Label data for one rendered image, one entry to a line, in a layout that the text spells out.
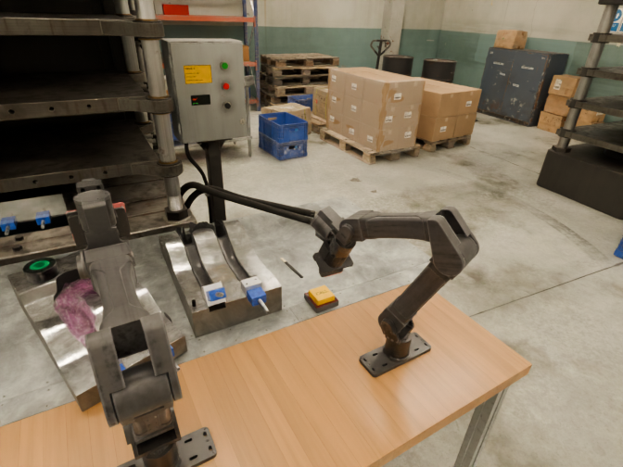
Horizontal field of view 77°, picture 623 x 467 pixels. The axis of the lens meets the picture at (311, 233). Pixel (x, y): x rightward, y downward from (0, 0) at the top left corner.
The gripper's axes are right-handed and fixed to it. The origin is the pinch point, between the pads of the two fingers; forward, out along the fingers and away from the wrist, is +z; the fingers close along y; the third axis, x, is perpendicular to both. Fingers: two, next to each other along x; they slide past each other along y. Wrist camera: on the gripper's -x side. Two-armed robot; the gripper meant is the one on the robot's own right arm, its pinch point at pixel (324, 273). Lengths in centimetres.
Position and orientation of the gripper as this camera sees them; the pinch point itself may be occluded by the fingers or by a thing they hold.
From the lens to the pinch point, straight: 116.9
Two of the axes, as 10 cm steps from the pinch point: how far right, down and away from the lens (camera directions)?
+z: -2.5, 5.4, 8.0
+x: 3.9, 8.2, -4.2
